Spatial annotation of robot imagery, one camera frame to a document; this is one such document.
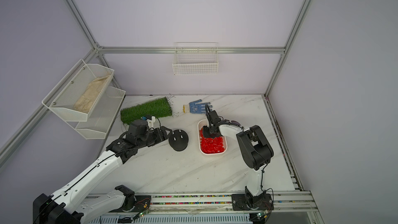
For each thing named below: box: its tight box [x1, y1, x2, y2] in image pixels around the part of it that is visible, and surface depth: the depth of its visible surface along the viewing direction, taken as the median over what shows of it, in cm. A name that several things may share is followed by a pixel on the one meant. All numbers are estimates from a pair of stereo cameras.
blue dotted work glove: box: [182, 99, 213, 114], surface depth 114 cm
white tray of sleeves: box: [197, 119, 229, 156], surface depth 95 cm
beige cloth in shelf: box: [73, 74, 111, 114], surface depth 81 cm
